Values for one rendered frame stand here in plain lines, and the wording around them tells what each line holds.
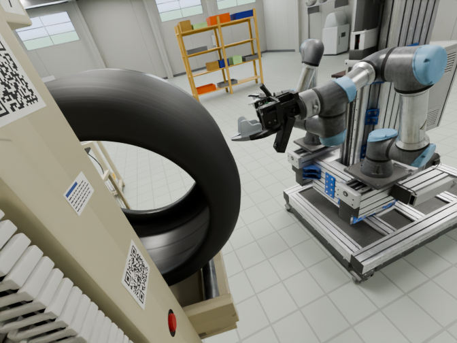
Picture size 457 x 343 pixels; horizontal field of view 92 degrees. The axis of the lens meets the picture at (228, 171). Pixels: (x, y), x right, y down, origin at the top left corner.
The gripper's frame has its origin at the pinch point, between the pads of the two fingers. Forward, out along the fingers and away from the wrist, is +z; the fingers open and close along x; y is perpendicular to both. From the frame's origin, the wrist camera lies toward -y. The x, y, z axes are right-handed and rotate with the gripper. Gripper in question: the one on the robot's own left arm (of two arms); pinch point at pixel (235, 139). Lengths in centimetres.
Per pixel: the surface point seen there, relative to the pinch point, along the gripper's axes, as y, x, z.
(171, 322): -13.7, 35.2, 25.5
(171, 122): 15.9, 16.9, 11.8
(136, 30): 150, -1312, 179
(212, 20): 49, -596, -94
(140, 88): 22.8, 12.7, 14.9
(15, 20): 46, -25, 45
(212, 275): -29.7, 17.6, 20.8
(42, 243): 16, 41, 24
